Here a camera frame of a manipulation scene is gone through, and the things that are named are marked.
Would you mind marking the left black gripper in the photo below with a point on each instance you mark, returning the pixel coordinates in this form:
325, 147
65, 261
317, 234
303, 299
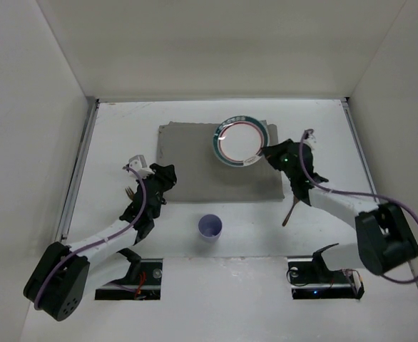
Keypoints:
138, 198

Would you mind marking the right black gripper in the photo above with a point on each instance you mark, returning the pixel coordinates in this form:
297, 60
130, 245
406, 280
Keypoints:
300, 187

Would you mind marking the grey cloth placemat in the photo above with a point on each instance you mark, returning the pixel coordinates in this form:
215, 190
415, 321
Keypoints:
202, 177

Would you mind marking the white plate green red rim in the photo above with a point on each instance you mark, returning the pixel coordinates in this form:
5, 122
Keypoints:
238, 141

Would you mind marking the brown wooden fork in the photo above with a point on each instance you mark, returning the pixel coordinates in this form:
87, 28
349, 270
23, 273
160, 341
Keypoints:
130, 193

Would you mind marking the brown wooden spoon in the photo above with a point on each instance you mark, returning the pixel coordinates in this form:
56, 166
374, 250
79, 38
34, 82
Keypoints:
295, 201

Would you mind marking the purple plastic cup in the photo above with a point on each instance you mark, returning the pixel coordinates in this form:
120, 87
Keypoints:
210, 227

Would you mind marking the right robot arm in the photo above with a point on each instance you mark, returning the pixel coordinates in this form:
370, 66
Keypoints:
384, 238

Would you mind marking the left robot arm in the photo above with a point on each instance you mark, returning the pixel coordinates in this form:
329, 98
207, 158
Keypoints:
66, 273

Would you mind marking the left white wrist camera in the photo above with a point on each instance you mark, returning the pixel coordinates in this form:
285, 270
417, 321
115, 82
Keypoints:
138, 166

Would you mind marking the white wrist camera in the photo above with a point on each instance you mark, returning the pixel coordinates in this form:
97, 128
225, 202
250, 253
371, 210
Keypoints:
309, 139
138, 166

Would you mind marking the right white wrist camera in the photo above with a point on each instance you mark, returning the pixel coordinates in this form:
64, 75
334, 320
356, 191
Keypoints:
309, 139

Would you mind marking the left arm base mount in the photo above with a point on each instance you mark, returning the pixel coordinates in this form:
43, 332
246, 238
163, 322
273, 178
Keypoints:
142, 281

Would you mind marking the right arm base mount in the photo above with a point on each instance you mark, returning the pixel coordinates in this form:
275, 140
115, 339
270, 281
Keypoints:
310, 279

